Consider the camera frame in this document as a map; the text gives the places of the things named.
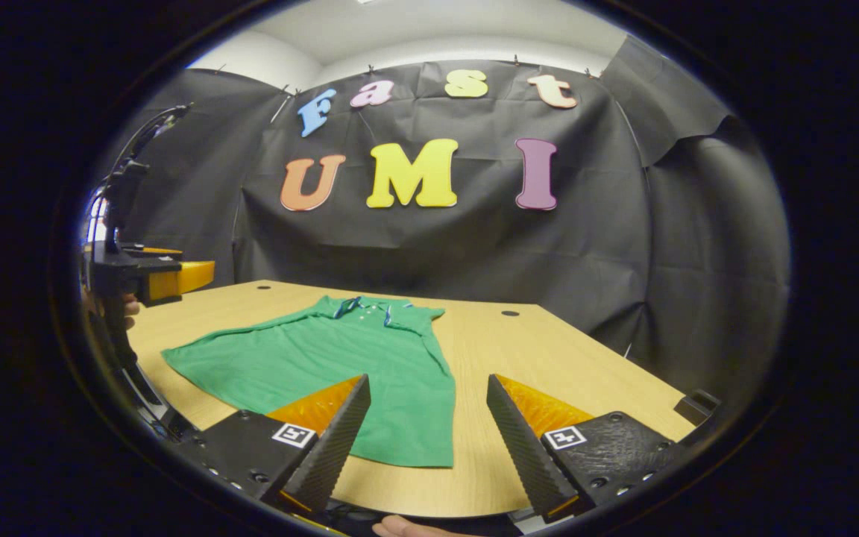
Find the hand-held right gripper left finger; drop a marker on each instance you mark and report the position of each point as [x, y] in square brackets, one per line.
[329, 447]

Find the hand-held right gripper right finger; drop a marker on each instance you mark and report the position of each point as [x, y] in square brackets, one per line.
[523, 451]

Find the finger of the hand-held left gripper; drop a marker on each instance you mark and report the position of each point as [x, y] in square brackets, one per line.
[153, 252]
[180, 277]

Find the green T-shirt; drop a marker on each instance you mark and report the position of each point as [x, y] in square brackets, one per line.
[325, 358]

